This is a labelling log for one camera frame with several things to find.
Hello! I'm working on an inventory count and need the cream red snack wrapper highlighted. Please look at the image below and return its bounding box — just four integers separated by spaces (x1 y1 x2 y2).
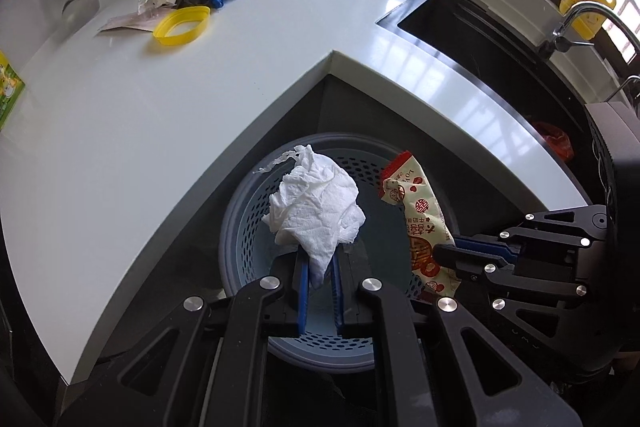
376 150 461 305

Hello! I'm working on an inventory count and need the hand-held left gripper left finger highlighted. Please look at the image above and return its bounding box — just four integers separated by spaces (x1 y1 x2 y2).
57 252 307 427

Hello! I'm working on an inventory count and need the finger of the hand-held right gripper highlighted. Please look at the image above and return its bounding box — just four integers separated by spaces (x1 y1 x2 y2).
457 204 608 260
432 244 601 355

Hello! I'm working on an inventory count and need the dark kitchen sink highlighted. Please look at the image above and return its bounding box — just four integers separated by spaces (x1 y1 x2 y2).
376 0 601 162

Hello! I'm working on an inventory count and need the small chrome tap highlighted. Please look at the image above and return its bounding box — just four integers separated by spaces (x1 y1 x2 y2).
602 74 640 104

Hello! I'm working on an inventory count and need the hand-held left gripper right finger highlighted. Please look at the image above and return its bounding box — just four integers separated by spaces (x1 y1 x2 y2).
332 249 583 427

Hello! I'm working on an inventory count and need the grey perforated trash bin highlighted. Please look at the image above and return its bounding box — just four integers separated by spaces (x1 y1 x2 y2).
218 133 463 370

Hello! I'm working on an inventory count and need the yellow oval plastic ring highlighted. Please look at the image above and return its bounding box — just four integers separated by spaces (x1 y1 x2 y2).
152 6 211 46

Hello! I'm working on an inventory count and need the white paper towel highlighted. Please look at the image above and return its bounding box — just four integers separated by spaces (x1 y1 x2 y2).
253 144 368 285

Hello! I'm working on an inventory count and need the red plastic bag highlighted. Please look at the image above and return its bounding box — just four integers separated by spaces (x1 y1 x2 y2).
530 121 573 160

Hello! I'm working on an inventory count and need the green printed box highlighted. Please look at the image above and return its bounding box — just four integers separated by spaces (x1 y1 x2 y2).
0 52 26 130

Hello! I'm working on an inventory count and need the chrome faucet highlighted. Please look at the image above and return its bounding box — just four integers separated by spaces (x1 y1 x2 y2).
537 2 640 62

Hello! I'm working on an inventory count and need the beige paper packet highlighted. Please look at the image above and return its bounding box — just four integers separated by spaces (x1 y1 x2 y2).
96 9 173 32

